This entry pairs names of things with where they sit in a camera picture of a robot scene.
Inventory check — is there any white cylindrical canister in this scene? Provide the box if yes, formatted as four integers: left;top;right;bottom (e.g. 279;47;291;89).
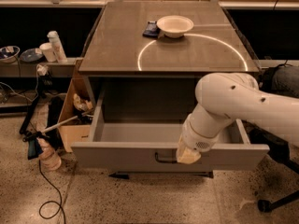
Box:
47;31;67;63

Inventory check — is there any plastic bottle on floor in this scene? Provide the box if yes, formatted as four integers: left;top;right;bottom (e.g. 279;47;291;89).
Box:
36;137;62;171

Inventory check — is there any blue plate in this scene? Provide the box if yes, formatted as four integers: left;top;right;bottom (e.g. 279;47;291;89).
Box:
20;48;44;63

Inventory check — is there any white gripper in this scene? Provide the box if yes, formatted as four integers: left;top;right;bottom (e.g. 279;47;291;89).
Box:
176;116;219;164

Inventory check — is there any white paper cup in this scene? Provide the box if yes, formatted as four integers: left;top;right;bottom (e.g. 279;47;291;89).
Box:
39;43;56;63

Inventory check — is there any black office chair base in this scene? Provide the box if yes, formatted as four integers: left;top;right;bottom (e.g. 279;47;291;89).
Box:
249;128;299;214

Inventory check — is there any cardboard box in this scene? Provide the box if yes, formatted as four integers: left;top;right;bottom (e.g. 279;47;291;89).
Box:
58;59;93;152

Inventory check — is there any dark blue snack packet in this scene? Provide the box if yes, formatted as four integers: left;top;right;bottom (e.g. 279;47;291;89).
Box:
143;21;160;38

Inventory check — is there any grey top drawer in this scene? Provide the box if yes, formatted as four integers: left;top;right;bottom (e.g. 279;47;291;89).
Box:
72;90;269;174

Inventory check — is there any grey drawer cabinet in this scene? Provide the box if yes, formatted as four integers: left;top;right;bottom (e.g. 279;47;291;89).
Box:
78;0;260;179

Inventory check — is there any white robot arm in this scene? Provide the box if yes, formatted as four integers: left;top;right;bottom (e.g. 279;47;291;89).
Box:
176;73;299;164

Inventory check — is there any grabber tool with handle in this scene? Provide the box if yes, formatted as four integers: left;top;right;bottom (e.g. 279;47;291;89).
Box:
22;110;93;142

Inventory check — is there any white paper bowl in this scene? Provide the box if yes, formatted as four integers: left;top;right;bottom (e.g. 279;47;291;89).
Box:
157;15;193;38

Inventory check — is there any black power cable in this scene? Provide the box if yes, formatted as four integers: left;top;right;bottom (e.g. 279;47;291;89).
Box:
37;160;67;224

